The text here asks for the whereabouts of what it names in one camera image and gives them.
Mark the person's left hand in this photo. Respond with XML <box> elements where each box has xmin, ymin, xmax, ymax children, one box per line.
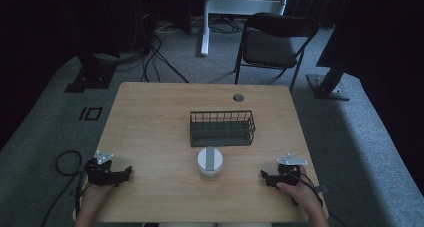
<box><xmin>81</xmin><ymin>182</ymin><xmax>116</xmax><ymax>206</ymax></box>

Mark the black floor cable bundle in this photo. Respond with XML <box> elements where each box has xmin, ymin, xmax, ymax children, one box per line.
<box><xmin>92</xmin><ymin>18</ymin><xmax>190</xmax><ymax>85</ymax></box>

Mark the black metal stand base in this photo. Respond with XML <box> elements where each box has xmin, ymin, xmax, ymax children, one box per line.
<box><xmin>305</xmin><ymin>58</ymin><xmax>351</xmax><ymax>102</ymax></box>
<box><xmin>63</xmin><ymin>51</ymin><xmax>117</xmax><ymax>94</ymax></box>

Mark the black folding chair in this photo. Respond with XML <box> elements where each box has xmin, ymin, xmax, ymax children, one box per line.
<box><xmin>233</xmin><ymin>12</ymin><xmax>320</xmax><ymax>93</ymax></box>

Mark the white metal desk frame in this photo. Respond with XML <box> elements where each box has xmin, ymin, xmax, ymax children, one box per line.
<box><xmin>200</xmin><ymin>0</ymin><xmax>292</xmax><ymax>57</ymax></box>

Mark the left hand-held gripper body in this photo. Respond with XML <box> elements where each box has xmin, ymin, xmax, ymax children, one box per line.
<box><xmin>84</xmin><ymin>149</ymin><xmax>118</xmax><ymax>188</ymax></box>

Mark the person's right hand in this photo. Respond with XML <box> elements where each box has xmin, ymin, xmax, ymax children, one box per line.
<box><xmin>275</xmin><ymin>165</ymin><xmax>318</xmax><ymax>209</ymax></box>

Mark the dark green wire basket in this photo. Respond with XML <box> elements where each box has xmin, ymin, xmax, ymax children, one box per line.
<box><xmin>189</xmin><ymin>110</ymin><xmax>257</xmax><ymax>148</ymax></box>

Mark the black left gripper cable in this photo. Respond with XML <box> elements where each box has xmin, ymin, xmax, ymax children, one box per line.
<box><xmin>40</xmin><ymin>149</ymin><xmax>88</xmax><ymax>227</ymax></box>

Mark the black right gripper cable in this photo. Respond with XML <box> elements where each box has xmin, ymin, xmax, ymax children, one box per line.
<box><xmin>285</xmin><ymin>170</ymin><xmax>349</xmax><ymax>227</ymax></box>

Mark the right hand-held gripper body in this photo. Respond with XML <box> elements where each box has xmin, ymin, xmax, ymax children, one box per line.
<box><xmin>275</xmin><ymin>153</ymin><xmax>309</xmax><ymax>188</ymax></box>

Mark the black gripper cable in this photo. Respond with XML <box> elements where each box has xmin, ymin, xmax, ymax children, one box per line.
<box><xmin>285</xmin><ymin>170</ymin><xmax>349</xmax><ymax>227</ymax></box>
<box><xmin>40</xmin><ymin>149</ymin><xmax>88</xmax><ymax>227</ymax></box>

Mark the white cup with lid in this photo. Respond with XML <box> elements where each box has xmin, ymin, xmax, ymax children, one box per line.
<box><xmin>196</xmin><ymin>145</ymin><xmax>225</xmax><ymax>182</ymax></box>

